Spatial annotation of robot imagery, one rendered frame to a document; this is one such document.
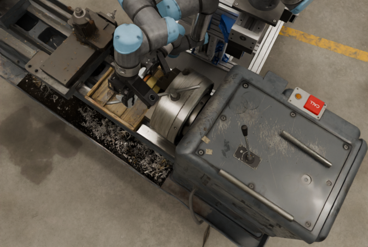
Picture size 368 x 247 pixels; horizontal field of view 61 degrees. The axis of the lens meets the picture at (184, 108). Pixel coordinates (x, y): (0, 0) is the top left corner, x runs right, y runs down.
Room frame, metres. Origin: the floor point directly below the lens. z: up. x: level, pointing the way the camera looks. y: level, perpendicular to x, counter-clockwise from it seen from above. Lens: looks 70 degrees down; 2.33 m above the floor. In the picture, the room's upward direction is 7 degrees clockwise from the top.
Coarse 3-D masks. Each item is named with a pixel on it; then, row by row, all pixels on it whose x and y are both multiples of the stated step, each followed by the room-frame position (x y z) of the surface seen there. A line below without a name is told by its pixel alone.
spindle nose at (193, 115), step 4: (204, 96) 0.50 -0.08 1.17; (208, 96) 0.50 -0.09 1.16; (200, 100) 0.47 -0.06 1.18; (204, 100) 0.48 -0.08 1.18; (208, 100) 0.49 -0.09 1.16; (200, 104) 0.46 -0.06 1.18; (204, 104) 0.46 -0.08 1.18; (196, 108) 0.43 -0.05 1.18; (200, 108) 0.44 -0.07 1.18; (192, 112) 0.42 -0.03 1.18; (196, 112) 0.42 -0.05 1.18; (192, 116) 0.40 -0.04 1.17; (196, 116) 0.40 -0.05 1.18; (188, 120) 0.39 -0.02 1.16; (192, 120) 0.39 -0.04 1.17; (188, 124) 0.38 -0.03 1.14; (184, 128) 0.36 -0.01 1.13; (188, 128) 0.36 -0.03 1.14; (184, 132) 0.35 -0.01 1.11
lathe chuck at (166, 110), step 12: (180, 72) 0.56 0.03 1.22; (192, 72) 0.58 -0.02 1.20; (180, 84) 0.50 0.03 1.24; (192, 84) 0.51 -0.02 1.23; (168, 96) 0.45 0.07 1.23; (180, 96) 0.46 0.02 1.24; (156, 108) 0.41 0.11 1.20; (168, 108) 0.41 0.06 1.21; (180, 108) 0.41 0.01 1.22; (156, 120) 0.37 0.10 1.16; (168, 120) 0.37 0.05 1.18; (156, 132) 0.35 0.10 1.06; (168, 132) 0.34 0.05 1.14
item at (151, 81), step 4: (144, 76) 0.58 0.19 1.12; (148, 76) 0.58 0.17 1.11; (152, 76) 0.58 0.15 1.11; (144, 80) 0.56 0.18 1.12; (148, 80) 0.56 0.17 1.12; (152, 80) 0.56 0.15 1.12; (156, 80) 0.57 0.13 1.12; (148, 84) 0.54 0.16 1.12; (152, 84) 0.54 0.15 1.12; (152, 88) 0.53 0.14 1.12; (156, 88) 0.53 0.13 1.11; (160, 88) 0.53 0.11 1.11; (156, 92) 0.52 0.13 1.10; (160, 92) 0.54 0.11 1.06
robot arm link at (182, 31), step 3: (177, 24) 0.86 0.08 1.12; (180, 27) 0.85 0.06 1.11; (183, 27) 0.86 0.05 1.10; (180, 30) 0.84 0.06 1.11; (183, 30) 0.84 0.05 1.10; (180, 33) 0.82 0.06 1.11; (183, 33) 0.84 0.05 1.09; (180, 36) 0.81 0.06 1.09; (177, 39) 0.79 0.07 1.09; (180, 39) 0.81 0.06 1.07; (174, 42) 0.77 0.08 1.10; (177, 42) 0.79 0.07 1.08; (180, 42) 0.81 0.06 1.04; (174, 45) 0.77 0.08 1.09; (177, 45) 0.79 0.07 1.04
